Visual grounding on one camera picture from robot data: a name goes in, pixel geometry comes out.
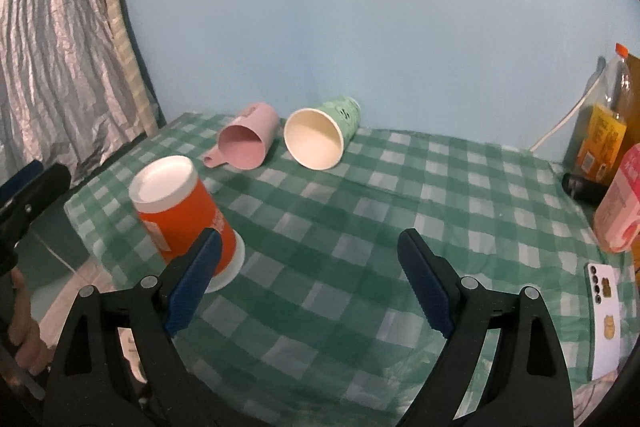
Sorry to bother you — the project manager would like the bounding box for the orange drink bottle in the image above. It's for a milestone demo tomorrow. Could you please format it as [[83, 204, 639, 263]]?
[[562, 43, 637, 188]]

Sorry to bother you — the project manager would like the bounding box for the beige curtain edge strip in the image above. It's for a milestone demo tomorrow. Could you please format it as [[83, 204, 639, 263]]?
[[97, 0, 162, 138]]

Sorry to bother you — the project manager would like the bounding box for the black cylindrical object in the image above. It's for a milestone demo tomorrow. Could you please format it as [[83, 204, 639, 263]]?
[[561, 173, 609, 208]]

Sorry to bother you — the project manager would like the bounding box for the silver crinkled curtain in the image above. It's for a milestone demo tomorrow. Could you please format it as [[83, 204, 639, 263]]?
[[0, 0, 162, 188]]

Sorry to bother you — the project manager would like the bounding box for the pink drink carton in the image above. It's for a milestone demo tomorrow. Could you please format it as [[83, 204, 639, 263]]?
[[592, 142, 640, 254]]

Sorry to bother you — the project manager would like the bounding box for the green checkered tablecloth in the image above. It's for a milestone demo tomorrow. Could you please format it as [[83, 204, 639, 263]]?
[[62, 111, 637, 427]]

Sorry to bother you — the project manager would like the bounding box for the white cable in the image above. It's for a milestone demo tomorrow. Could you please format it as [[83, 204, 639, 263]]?
[[529, 72, 608, 152]]

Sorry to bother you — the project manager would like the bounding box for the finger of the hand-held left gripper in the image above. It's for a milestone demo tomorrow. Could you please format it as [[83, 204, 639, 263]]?
[[0, 163, 72, 233], [0, 159, 44, 204]]

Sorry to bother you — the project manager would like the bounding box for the green paper cup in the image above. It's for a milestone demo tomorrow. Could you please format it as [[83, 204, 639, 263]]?
[[283, 95, 362, 171]]

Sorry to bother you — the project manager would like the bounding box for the pink plastic cup with handle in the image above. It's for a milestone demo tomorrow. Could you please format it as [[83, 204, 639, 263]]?
[[202, 102, 280, 171]]

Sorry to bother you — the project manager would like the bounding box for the white phone with stickers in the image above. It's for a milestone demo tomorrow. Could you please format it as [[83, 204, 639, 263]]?
[[584, 262, 622, 382]]

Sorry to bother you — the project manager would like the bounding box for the orange paper cup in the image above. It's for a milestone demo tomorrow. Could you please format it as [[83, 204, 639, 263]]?
[[127, 155, 247, 294]]

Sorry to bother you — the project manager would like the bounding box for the person's left hand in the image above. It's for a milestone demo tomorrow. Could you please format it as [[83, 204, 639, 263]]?
[[7, 266, 54, 378]]

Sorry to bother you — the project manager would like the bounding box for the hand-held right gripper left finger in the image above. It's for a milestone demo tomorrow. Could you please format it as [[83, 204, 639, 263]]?
[[42, 228, 224, 427]]

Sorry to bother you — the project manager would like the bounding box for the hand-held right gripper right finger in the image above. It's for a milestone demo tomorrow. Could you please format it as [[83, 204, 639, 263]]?
[[397, 228, 574, 427]]

